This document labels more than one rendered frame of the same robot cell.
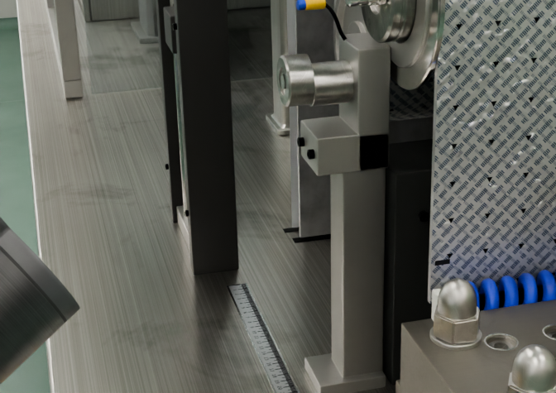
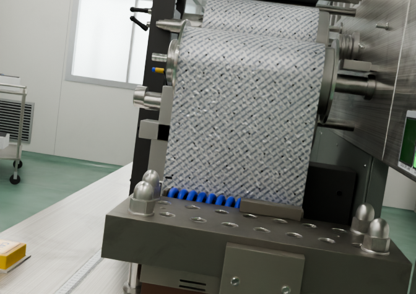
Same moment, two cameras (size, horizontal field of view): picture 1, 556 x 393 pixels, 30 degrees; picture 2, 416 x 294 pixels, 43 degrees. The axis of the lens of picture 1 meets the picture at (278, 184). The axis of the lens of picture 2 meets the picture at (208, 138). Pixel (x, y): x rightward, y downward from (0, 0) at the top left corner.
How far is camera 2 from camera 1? 0.51 m
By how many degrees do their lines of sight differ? 24
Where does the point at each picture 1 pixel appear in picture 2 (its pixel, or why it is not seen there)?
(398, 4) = (168, 60)
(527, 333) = (179, 204)
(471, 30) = (191, 73)
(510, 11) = (209, 69)
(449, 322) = not seen: hidden behind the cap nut
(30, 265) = not seen: outside the picture
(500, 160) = (200, 136)
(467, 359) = not seen: hidden behind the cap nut
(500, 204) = (198, 157)
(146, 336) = (83, 216)
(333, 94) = (151, 104)
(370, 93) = (165, 105)
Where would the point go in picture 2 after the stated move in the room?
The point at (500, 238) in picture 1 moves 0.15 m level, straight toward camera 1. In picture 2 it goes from (197, 174) to (138, 181)
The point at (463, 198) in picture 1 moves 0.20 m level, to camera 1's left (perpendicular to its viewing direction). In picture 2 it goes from (181, 149) to (78, 130)
